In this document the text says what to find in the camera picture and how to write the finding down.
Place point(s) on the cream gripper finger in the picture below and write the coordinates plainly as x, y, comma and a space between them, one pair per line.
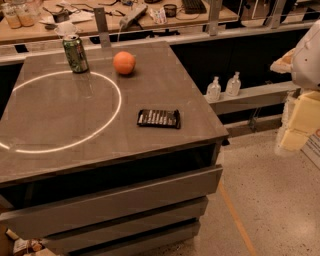
300, 120
283, 64

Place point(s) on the black rxbar chocolate bar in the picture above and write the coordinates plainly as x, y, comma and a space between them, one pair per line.
159, 118

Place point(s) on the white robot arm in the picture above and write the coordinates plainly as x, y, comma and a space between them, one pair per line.
305, 70

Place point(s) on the green soda can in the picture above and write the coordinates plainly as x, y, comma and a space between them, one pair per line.
75, 53

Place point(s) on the clear sanitizer bottle right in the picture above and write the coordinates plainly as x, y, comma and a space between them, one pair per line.
233, 85

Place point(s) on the clear sanitizer bottle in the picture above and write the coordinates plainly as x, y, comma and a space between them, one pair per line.
233, 85
214, 90

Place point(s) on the clear sanitizer bottle left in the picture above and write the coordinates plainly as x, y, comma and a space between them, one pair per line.
214, 90

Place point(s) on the black keyboard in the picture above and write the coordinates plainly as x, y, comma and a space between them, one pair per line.
194, 7

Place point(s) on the black round container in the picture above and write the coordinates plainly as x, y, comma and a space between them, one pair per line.
170, 10

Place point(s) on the white snack packet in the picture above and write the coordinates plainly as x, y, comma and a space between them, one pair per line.
158, 16

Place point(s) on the middle grey drawer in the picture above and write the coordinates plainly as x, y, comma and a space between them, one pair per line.
109, 233

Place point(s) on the grey drawer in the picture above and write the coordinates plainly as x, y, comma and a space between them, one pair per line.
67, 215
109, 233
145, 241

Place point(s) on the white power strip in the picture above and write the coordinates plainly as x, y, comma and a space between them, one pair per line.
135, 14

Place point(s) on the orange fruit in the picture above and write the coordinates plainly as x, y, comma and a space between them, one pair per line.
124, 62

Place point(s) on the bottom grey drawer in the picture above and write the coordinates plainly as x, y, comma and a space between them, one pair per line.
145, 241

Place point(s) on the white paper cup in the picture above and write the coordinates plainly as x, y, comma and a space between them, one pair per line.
65, 29

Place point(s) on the grey drawer cabinet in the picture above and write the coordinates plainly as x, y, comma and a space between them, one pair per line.
65, 135

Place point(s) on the wooden background workbench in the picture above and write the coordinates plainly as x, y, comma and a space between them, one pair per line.
100, 20

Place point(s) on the jar with orange contents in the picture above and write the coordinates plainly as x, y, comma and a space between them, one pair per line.
11, 16

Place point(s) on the top grey drawer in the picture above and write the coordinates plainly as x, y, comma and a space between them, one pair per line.
67, 215

